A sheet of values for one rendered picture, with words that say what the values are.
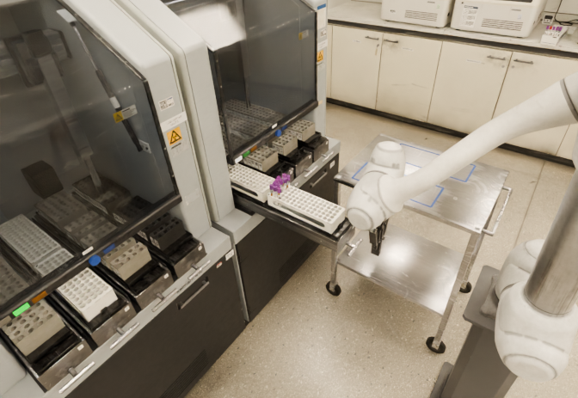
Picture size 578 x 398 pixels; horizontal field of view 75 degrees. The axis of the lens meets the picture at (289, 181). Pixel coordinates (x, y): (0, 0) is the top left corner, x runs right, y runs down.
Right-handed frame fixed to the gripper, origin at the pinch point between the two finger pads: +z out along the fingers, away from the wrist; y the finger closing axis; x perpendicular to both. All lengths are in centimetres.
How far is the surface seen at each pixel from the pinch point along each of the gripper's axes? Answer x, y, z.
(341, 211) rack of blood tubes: -15.8, -2.3, -6.8
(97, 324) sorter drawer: -52, 75, -2
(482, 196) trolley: 23, -45, -2
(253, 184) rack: -54, 3, -7
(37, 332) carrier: -59, 86, -8
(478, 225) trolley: 26.2, -27.5, -2.0
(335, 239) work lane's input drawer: -13.0, 5.7, -1.0
